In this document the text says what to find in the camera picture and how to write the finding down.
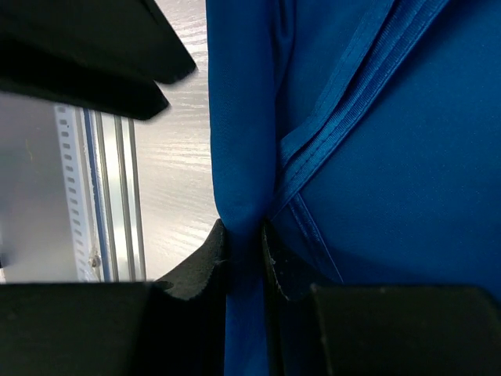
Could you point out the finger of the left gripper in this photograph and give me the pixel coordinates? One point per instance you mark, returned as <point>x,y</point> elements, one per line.
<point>30,72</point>
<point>130,38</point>

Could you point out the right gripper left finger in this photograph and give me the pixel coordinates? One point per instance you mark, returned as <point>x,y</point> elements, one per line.
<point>172,326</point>

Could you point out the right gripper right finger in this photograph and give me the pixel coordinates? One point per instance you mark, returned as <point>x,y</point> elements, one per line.
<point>315,327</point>

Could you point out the blue cloth napkin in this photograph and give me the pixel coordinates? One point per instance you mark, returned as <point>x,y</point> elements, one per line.
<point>367,133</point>

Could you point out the white slotted cable duct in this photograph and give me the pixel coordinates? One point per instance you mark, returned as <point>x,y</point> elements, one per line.
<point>77,189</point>

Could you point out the aluminium front rail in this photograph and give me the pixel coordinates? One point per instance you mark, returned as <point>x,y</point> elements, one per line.
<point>118,252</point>

